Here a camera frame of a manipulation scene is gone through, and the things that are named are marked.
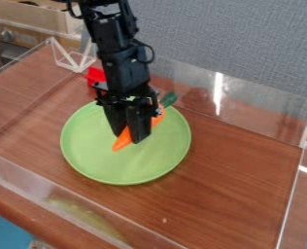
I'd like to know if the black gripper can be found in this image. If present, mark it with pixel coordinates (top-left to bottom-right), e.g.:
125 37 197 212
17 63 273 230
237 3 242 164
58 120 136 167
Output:
96 45 158 144

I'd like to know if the orange toy carrot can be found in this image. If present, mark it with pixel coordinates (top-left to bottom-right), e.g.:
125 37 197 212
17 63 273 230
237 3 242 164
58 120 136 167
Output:
112 91 177 152

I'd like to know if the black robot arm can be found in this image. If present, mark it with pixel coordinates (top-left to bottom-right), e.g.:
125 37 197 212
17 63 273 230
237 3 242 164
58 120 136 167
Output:
66 0 158 143

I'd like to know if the green plate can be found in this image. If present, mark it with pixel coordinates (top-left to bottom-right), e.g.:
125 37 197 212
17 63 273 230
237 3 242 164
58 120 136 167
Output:
60 102 190 186

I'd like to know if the red plastic block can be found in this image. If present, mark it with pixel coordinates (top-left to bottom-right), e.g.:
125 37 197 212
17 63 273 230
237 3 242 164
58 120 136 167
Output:
84 66 106 87

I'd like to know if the cardboard box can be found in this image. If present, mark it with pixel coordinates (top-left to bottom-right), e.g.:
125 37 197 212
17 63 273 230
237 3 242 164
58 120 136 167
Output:
0 0 82 34

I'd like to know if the clear acrylic triangle bracket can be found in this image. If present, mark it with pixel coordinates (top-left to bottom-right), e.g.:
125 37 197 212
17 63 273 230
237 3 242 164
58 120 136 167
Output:
49 38 96 73

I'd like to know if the black cable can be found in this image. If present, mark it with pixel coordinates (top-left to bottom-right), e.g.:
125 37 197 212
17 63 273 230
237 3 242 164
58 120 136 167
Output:
130 38 156 64

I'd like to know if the clear acrylic enclosure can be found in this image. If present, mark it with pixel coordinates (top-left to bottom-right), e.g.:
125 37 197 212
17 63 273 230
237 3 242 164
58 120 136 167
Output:
0 43 307 249

